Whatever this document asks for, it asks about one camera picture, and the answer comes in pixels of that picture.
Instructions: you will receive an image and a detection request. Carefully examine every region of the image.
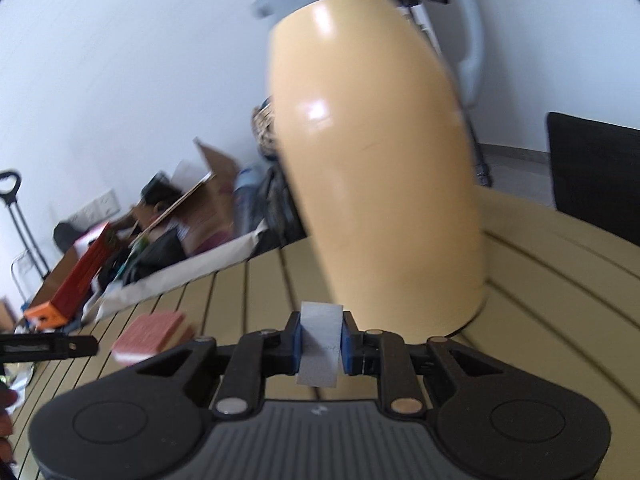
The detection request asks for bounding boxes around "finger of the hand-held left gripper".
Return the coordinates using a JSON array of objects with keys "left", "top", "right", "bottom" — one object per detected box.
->
[{"left": 0, "top": 335, "right": 99, "bottom": 361}]

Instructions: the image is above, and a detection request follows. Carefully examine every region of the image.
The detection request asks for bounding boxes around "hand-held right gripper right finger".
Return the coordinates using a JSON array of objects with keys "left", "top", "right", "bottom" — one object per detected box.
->
[{"left": 340, "top": 310, "right": 506, "bottom": 417}]

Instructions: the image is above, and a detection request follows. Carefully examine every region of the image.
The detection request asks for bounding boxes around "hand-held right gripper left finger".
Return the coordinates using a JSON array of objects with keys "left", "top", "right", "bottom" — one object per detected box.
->
[{"left": 135, "top": 310, "right": 303, "bottom": 418}]

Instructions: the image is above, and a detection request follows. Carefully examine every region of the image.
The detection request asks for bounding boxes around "white box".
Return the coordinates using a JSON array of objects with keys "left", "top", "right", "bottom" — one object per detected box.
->
[{"left": 295, "top": 301, "right": 347, "bottom": 389}]

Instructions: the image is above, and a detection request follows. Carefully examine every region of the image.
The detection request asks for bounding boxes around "person's left hand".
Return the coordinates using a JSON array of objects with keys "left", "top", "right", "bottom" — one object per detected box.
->
[{"left": 0, "top": 387, "right": 21, "bottom": 453}]

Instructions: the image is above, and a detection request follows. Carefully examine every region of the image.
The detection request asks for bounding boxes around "orange cardboard tray box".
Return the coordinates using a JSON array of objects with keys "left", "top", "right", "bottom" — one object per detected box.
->
[{"left": 24, "top": 221, "right": 118, "bottom": 328}]

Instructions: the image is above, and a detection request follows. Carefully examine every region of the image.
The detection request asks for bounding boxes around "pink textured box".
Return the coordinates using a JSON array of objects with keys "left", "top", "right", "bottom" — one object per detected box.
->
[{"left": 111, "top": 311, "right": 196, "bottom": 366}]

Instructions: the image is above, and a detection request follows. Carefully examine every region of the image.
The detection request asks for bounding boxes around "black soft bag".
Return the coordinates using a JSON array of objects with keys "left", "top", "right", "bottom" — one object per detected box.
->
[{"left": 52, "top": 221, "right": 93, "bottom": 252}]

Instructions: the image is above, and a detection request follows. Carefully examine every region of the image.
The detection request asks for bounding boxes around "black suitcase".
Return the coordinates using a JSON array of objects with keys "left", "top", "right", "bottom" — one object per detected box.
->
[{"left": 257, "top": 160, "right": 306, "bottom": 251}]

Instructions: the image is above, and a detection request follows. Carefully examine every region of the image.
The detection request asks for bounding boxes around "flat black fabric bag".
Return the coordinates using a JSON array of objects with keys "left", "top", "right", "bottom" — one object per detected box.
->
[{"left": 122, "top": 230, "right": 186, "bottom": 281}]

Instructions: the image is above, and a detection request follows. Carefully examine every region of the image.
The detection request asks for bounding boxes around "brown shipping cardboard box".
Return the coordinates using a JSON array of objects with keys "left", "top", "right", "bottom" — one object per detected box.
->
[{"left": 172, "top": 137, "right": 241, "bottom": 256}]

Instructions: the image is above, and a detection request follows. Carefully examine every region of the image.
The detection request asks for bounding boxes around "yellow thermos jug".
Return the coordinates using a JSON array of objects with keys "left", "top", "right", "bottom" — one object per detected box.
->
[{"left": 250, "top": 0, "right": 488, "bottom": 338}]

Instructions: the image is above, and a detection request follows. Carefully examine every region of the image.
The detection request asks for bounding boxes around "black glossy case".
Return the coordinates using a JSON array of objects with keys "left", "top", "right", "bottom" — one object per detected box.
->
[{"left": 140, "top": 172, "right": 173, "bottom": 201}]

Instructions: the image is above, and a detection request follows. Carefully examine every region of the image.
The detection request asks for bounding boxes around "olive folding table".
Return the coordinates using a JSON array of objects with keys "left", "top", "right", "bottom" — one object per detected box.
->
[{"left": 0, "top": 187, "right": 640, "bottom": 480}]

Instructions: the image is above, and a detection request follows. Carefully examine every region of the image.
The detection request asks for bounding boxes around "wicker ball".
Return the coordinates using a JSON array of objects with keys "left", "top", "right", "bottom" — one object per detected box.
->
[{"left": 250, "top": 97, "right": 278, "bottom": 158}]

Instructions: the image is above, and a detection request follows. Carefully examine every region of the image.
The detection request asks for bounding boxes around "black folding chair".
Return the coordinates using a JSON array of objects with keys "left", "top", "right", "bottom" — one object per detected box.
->
[{"left": 546, "top": 111, "right": 640, "bottom": 246}]

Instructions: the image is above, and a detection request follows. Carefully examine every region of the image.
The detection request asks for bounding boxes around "black pull handle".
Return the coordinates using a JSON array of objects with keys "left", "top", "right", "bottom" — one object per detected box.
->
[{"left": 0, "top": 170, "right": 51, "bottom": 281}]

